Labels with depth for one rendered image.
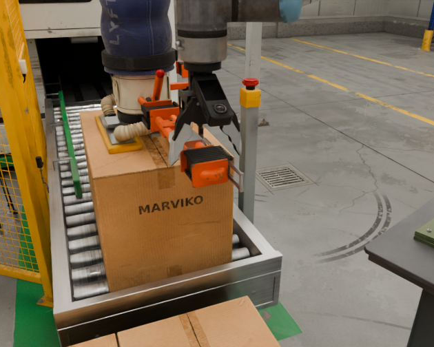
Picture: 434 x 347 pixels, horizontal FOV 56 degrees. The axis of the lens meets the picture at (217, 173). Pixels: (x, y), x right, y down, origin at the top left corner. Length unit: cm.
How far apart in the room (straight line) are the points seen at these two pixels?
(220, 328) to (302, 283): 107
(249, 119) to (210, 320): 87
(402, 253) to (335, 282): 107
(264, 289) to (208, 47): 90
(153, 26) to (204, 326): 86
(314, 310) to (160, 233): 106
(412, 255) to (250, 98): 87
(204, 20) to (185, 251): 77
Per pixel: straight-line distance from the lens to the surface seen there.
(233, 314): 125
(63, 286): 133
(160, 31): 126
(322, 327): 202
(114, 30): 126
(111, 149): 124
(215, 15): 75
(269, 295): 145
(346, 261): 242
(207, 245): 131
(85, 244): 159
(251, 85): 170
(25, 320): 217
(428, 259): 123
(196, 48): 75
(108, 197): 114
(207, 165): 78
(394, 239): 127
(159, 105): 117
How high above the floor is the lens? 142
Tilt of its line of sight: 26 degrees down
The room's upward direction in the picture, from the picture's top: straight up
